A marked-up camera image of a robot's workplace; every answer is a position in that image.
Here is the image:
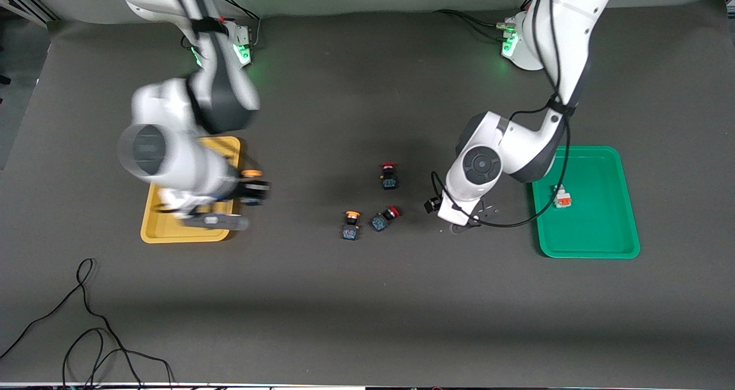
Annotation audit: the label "yellow plastic tray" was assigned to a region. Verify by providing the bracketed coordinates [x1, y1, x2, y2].
[141, 136, 242, 244]

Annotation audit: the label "green plastic tray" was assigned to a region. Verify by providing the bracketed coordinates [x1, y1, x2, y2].
[528, 145, 641, 260]

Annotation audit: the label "thin black loose cable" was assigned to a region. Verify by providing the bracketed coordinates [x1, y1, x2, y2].
[0, 258, 176, 390]

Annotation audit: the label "black right arm base cables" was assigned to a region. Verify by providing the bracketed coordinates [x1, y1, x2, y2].
[207, 0, 262, 49]

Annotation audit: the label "black arm base cables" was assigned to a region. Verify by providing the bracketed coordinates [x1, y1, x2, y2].
[207, 0, 262, 49]
[434, 8, 517, 40]

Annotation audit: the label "black left arm base cables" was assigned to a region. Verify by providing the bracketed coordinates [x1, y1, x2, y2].
[434, 8, 517, 40]

